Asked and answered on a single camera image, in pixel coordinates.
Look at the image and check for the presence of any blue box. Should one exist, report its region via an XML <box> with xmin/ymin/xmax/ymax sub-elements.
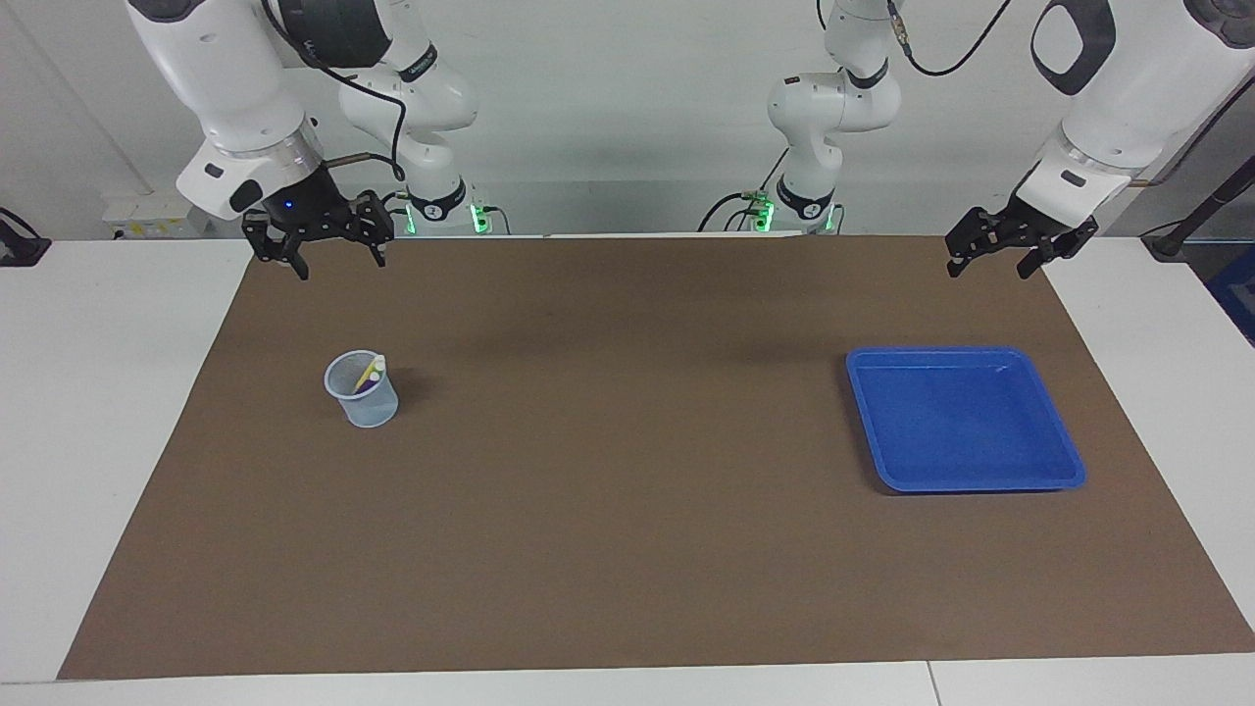
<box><xmin>1204</xmin><ymin>245</ymin><xmax>1255</xmax><ymax>346</ymax></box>

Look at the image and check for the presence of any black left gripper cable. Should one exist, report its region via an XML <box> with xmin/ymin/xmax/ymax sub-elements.
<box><xmin>887</xmin><ymin>0</ymin><xmax>1255</xmax><ymax>187</ymax></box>

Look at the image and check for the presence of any white power strip box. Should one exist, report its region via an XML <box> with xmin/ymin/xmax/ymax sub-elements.
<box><xmin>103</xmin><ymin>191</ymin><xmax>212</xmax><ymax>241</ymax></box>

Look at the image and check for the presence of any black right base cable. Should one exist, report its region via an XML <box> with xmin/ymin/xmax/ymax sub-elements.
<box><xmin>376</xmin><ymin>191</ymin><xmax>511</xmax><ymax>237</ymax></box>

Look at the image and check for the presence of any blue plastic tray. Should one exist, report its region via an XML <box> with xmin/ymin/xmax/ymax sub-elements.
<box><xmin>845</xmin><ymin>345</ymin><xmax>1087</xmax><ymax>493</ymax></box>

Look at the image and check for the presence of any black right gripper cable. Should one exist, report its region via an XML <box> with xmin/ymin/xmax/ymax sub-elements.
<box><xmin>257</xmin><ymin>0</ymin><xmax>409</xmax><ymax>183</ymax></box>

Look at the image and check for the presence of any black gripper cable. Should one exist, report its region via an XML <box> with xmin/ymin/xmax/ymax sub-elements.
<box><xmin>257</xmin><ymin>0</ymin><xmax>409</xmax><ymax>183</ymax></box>
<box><xmin>887</xmin><ymin>0</ymin><xmax>1255</xmax><ymax>187</ymax></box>

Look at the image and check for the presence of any brown table mat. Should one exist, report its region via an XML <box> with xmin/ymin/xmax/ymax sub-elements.
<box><xmin>57</xmin><ymin>235</ymin><xmax>1255</xmax><ymax>681</ymax></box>

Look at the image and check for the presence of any translucent plastic cup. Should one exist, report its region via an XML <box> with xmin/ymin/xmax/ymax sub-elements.
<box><xmin>324</xmin><ymin>349</ymin><xmax>400</xmax><ymax>429</ymax></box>

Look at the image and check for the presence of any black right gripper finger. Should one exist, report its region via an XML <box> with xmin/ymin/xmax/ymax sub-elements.
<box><xmin>338</xmin><ymin>191</ymin><xmax>396</xmax><ymax>268</ymax></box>
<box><xmin>242</xmin><ymin>211</ymin><xmax>311</xmax><ymax>281</ymax></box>

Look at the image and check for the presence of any black base cable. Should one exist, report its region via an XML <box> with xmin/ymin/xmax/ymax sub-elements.
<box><xmin>376</xmin><ymin>191</ymin><xmax>511</xmax><ymax>237</ymax></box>
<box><xmin>698</xmin><ymin>147</ymin><xmax>844</xmax><ymax>234</ymax></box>

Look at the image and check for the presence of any black table clamp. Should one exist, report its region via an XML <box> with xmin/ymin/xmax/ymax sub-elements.
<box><xmin>0</xmin><ymin>208</ymin><xmax>52</xmax><ymax>268</ymax></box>

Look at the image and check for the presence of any black left base cable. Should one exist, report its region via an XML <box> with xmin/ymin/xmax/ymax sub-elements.
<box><xmin>698</xmin><ymin>147</ymin><xmax>844</xmax><ymax>234</ymax></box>

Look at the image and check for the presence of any black stand pole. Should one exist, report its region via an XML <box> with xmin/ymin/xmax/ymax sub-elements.
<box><xmin>1140</xmin><ymin>152</ymin><xmax>1255</xmax><ymax>261</ymax></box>

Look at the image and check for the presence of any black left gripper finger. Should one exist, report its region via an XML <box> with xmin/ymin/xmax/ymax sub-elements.
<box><xmin>945</xmin><ymin>206</ymin><xmax>1016</xmax><ymax>278</ymax></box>
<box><xmin>1018</xmin><ymin>218</ymin><xmax>1099</xmax><ymax>280</ymax></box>

